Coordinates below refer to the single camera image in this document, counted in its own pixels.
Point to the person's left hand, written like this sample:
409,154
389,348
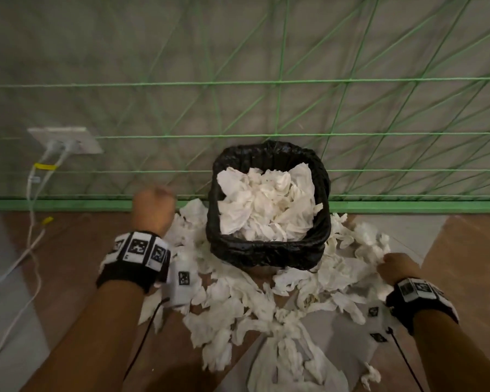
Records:
152,212

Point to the person's right hand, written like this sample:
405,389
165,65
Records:
398,268

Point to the person's left fingers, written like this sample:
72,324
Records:
163,192

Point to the person's right fingers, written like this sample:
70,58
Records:
383,265

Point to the person's right forearm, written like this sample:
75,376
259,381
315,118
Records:
457,355

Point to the person's left forearm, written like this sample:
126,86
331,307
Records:
94,342

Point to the black right wristband with markers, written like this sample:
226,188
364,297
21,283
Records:
420,300

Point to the black wristband with markers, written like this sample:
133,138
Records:
420,300
137,257

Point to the green baseboard strip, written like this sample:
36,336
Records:
392,206

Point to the black left wristband with markers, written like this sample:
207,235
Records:
137,257

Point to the heap of white tissues in bin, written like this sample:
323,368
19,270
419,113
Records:
265,200

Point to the trash bin with black bag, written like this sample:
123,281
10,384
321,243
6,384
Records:
265,251

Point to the pile of crumpled white tissues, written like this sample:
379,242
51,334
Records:
245,314

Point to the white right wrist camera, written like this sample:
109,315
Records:
379,322

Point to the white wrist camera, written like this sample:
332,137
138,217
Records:
181,281
379,322

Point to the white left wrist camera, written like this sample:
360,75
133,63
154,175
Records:
181,281

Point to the white wall socket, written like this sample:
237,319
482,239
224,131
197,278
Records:
71,136

